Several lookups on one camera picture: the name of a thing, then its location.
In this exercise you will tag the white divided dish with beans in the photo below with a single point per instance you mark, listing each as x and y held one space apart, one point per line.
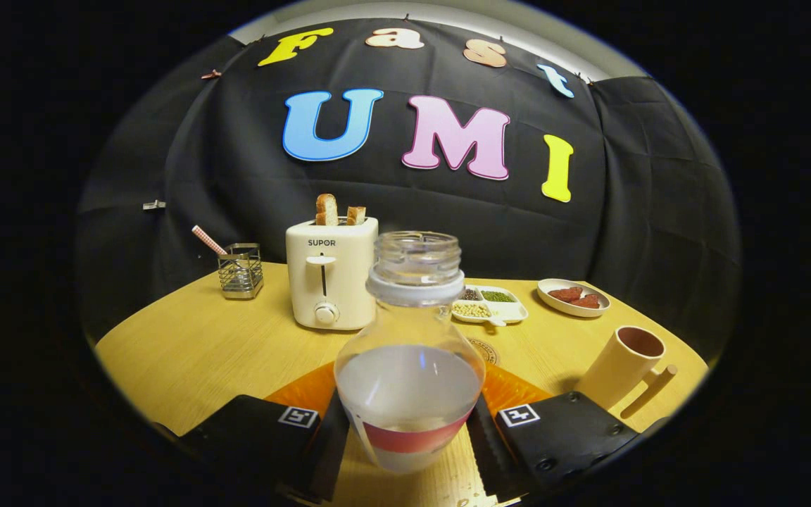
511 310

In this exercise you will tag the pink clip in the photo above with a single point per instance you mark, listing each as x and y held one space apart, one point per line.
212 74

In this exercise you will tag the bread slice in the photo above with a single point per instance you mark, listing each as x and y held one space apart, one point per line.
327 210
356 215

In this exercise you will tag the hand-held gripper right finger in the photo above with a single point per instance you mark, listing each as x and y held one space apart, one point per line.
486 458

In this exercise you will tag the striped straw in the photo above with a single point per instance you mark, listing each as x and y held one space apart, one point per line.
208 239

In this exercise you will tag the red meat piece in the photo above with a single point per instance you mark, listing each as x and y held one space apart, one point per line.
566 294
586 301

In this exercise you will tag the white toaster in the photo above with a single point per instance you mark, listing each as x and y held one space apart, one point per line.
349 282

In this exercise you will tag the black backdrop cloth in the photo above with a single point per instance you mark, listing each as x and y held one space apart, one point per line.
448 211

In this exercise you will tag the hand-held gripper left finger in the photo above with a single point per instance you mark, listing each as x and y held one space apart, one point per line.
328 458

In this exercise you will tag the white clip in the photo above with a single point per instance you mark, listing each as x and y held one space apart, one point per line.
153 205

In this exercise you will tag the beige cup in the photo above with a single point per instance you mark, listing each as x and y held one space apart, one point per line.
617 366

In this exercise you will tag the wooden table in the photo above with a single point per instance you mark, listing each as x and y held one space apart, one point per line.
187 352

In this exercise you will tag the metal mesh holder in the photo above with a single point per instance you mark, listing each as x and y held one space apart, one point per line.
241 274

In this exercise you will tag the round cork coaster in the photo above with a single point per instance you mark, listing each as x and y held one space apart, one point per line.
487 351

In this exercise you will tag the white plate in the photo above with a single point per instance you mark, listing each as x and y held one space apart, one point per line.
553 301

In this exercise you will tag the clear juice bottle red label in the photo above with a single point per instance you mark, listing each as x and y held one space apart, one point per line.
409 394

